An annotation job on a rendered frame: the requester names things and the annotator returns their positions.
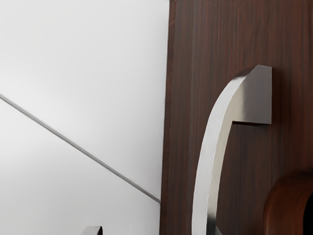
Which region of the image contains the brown rounded wooden object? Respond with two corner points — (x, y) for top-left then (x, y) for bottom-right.
(262, 168), (313, 235)

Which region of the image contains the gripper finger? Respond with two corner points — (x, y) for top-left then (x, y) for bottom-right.
(81, 226), (104, 235)

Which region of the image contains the dark wooden cabinet silver handle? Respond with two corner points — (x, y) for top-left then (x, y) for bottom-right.
(158, 0), (313, 235)

